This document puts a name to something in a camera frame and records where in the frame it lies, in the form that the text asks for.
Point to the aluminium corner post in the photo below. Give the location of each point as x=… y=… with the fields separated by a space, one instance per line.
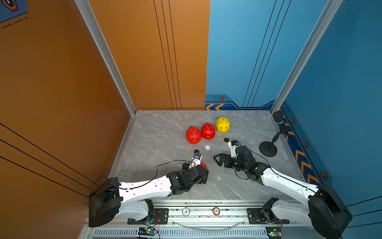
x=100 y=41
x=314 y=38

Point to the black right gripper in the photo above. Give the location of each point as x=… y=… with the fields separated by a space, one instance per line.
x=227 y=158

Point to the aluminium corner post left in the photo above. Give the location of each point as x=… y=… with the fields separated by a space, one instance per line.
x=100 y=41

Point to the red piggy bank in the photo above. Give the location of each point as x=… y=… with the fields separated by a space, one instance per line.
x=193 y=135
x=208 y=131
x=203 y=165

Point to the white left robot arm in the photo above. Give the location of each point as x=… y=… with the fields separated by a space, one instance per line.
x=114 y=199

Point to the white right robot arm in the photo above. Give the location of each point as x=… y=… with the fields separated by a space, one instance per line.
x=319 y=207

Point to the green circuit board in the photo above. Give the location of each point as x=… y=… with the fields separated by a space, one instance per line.
x=274 y=233
x=146 y=232

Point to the green circuit board left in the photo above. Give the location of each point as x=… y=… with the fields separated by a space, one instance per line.
x=146 y=232

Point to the green circuit board right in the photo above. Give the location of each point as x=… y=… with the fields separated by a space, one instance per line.
x=274 y=233

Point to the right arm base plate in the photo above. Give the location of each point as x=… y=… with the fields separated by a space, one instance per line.
x=256 y=215

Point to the yellow piggy bank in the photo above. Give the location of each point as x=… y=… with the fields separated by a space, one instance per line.
x=223 y=125

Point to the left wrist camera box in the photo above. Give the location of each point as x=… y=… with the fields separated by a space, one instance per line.
x=196 y=159

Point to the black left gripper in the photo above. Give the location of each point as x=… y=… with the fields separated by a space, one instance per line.
x=204 y=179

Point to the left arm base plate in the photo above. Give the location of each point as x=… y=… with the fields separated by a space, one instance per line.
x=160 y=217

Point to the aluminium corner post right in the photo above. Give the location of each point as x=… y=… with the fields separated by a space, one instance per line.
x=314 y=38

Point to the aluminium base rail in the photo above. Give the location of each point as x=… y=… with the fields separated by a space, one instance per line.
x=224 y=219

